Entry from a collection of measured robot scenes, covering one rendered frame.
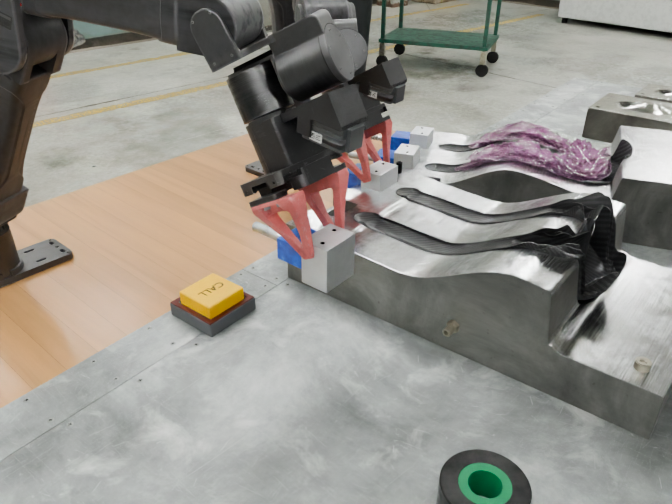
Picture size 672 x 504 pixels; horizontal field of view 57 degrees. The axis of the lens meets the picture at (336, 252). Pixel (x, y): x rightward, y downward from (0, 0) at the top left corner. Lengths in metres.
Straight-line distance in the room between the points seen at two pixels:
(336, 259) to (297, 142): 0.13
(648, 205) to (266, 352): 0.63
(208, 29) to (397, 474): 0.46
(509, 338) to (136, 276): 0.54
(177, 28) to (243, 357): 0.38
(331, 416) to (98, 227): 0.59
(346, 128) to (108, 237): 0.59
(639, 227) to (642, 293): 0.25
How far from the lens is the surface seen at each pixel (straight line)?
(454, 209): 0.93
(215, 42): 0.63
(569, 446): 0.70
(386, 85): 0.89
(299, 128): 0.61
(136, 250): 1.02
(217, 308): 0.80
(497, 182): 1.06
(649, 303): 0.83
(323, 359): 0.75
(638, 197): 1.06
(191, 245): 1.01
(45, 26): 0.80
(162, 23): 0.66
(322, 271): 0.66
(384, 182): 0.95
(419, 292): 0.76
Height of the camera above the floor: 1.29
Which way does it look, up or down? 30 degrees down
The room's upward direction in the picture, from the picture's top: straight up
